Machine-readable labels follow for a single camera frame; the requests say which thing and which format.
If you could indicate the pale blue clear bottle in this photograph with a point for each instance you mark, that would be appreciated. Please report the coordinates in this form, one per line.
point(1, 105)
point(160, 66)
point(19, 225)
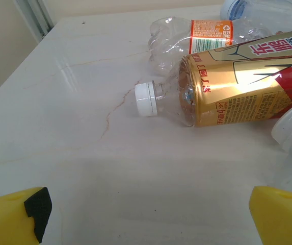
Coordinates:
point(237, 10)

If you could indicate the blue label bottle white cap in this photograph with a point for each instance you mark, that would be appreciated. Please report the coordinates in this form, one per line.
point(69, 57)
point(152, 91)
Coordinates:
point(291, 127)

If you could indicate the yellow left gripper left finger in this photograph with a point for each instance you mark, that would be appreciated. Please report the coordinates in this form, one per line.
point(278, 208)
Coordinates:
point(5, 222)

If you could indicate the clear bottle orange white label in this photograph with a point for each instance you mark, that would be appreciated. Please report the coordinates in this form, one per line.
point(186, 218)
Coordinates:
point(209, 35)

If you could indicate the aluminium frame post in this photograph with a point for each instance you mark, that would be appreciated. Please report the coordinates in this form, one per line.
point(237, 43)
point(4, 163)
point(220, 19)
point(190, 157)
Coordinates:
point(37, 18)

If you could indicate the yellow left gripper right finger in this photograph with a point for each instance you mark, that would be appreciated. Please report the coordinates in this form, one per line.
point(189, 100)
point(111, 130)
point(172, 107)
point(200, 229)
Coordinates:
point(280, 219)

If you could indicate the gold red label bottle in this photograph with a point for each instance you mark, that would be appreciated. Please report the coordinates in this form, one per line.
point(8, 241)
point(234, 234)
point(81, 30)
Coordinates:
point(237, 89)

